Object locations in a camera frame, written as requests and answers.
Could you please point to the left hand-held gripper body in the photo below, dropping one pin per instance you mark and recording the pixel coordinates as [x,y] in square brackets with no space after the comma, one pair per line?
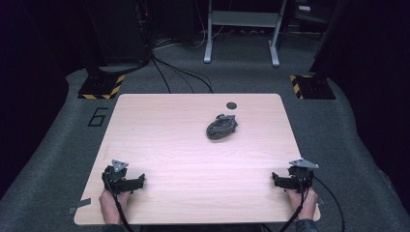
[114,177]

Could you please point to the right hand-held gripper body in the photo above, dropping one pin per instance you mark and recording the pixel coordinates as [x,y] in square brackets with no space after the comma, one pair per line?
[301,177]

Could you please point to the grey towel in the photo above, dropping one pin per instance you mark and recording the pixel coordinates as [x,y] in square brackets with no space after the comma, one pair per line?
[221,126]

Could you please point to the person's right hand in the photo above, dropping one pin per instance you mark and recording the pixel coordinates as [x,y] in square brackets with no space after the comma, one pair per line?
[307,204]

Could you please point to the person's left hand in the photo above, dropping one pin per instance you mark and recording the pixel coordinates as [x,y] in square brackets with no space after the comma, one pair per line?
[109,206]

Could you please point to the dark round table grommet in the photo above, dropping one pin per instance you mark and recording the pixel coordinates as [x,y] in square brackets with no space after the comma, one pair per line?
[231,105]

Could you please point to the black cabinet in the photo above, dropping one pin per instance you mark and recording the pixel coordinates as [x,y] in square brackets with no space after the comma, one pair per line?
[119,29]

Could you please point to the small white box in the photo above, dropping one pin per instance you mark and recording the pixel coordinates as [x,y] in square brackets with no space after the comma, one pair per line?
[304,8]

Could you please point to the black yellow striped base plate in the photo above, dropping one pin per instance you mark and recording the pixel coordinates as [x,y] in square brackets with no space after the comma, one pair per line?
[100,87]
[314,87]

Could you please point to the dark stand post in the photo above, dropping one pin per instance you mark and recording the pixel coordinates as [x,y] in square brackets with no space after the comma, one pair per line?
[325,42]
[95,58]

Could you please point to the white metal stand frame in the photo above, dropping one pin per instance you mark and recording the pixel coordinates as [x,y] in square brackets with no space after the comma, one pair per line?
[245,19]

